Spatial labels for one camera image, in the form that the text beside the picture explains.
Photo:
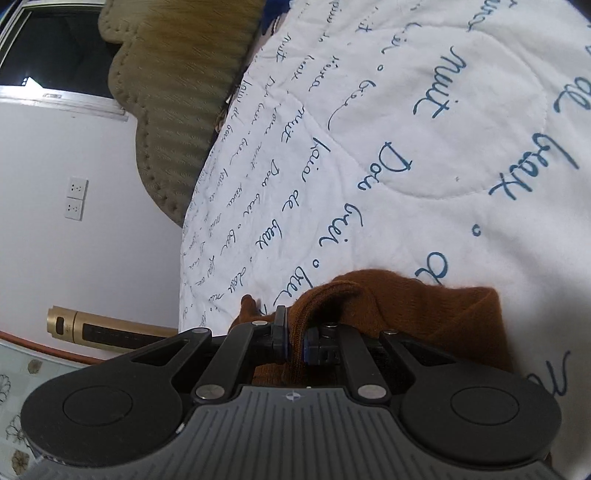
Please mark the white script-printed blanket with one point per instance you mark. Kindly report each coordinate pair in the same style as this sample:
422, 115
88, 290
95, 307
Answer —
415, 138

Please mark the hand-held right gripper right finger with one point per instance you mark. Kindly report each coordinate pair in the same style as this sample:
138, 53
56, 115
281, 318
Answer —
308, 350

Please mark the frosted glass door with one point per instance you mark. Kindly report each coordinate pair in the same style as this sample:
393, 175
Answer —
27, 406

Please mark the beige upholstered headboard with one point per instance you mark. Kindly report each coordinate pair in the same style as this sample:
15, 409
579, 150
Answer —
184, 92

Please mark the gold black tower fan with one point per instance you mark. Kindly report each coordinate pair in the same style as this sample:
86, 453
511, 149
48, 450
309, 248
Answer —
115, 330

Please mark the brown knit garment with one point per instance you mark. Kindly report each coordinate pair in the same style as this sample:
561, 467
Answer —
415, 309

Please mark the brown wooden door frame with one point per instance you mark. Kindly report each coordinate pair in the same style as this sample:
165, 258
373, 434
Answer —
46, 346

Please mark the dark window with white frame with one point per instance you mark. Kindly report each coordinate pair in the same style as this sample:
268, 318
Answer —
60, 46

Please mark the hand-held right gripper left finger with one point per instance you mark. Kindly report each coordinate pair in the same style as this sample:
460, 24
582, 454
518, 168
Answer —
287, 347

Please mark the white wall socket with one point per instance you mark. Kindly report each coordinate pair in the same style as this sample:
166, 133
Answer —
74, 208
76, 188

